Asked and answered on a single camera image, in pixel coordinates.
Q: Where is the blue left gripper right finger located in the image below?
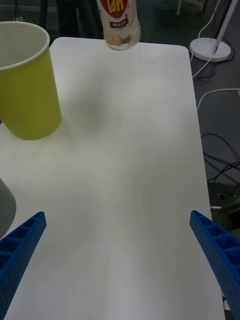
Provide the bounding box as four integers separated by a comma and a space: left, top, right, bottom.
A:
189, 210, 240, 320

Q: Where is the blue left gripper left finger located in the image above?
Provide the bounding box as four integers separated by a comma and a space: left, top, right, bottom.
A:
0, 211, 47, 320

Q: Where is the clear bottle with red cap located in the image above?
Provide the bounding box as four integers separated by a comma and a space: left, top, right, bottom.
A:
96, 0, 141, 52

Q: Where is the yellow-green plastic waste bin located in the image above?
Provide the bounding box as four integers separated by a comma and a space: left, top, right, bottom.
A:
0, 21, 63, 141

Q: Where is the white stand with round base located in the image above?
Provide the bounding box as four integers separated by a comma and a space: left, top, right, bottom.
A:
189, 0, 240, 63

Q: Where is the black floor cable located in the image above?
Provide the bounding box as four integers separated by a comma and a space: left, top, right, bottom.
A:
201, 133, 240, 163
203, 152, 240, 183

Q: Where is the white floor cable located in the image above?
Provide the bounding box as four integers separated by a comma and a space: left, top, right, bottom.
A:
196, 87, 240, 110

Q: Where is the white stand cable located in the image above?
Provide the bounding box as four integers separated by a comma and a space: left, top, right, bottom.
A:
191, 0, 222, 78

